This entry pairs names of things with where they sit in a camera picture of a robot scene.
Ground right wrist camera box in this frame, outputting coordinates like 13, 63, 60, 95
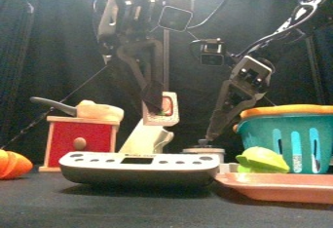
198, 38, 227, 67

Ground small grey lidded pot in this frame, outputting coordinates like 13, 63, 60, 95
181, 138, 227, 166

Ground white sushi piece toy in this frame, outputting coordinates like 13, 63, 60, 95
142, 91, 181, 128

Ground slanted dark frame pole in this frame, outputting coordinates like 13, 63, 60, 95
293, 0, 328, 107

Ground green toy lettuce leaf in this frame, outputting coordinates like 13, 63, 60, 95
234, 145, 292, 174

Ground red wooden drawer box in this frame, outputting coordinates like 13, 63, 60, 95
37, 115, 120, 173

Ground white digital kitchen scale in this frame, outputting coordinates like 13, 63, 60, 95
57, 119, 222, 188

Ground orange toy food slices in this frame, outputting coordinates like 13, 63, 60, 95
0, 149, 35, 181

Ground cream pan with grey handle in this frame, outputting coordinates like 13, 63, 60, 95
28, 96, 126, 123

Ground vertical metal frame pole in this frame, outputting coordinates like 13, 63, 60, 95
163, 0, 171, 93

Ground teal basket with orange rim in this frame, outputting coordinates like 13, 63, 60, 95
231, 103, 333, 175

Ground pink plastic tray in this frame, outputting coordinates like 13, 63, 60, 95
214, 171, 333, 206

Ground thin diagonal dark rod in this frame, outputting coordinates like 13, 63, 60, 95
0, 65, 110, 151

